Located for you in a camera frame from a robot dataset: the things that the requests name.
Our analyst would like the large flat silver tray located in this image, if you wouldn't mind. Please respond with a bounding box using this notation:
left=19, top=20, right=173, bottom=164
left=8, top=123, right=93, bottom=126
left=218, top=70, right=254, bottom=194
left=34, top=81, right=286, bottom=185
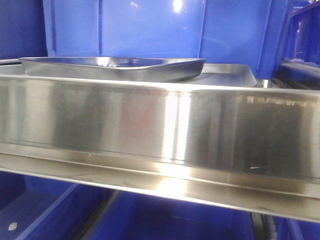
left=0, top=63, right=257, bottom=91

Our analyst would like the lower left blue bin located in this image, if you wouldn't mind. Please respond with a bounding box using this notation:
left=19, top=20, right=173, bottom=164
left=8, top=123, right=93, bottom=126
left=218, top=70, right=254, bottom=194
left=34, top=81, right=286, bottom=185
left=0, top=171, right=100, bottom=240

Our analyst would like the lower blue plastic bin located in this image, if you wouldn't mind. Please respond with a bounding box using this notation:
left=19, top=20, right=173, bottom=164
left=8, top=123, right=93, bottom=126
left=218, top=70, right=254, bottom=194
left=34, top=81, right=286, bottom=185
left=88, top=192, right=255, bottom=240

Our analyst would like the stainless steel shelf front rail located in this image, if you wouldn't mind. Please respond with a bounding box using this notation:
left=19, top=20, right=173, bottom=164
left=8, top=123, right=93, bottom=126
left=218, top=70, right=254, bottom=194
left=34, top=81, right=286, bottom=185
left=0, top=75, right=320, bottom=222

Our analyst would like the small silver steel tray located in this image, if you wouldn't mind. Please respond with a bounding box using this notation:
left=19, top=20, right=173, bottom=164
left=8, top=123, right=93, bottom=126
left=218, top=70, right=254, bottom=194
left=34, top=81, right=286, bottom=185
left=19, top=56, right=206, bottom=83

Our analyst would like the blue plastic bin at right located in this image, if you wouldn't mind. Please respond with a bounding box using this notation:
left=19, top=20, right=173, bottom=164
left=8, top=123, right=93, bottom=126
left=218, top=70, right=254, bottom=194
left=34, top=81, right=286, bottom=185
left=274, top=0, right=320, bottom=80

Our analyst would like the large blue plastic bin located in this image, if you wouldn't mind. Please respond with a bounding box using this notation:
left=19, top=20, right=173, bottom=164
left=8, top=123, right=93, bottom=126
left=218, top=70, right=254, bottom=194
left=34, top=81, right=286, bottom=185
left=43, top=0, right=293, bottom=79

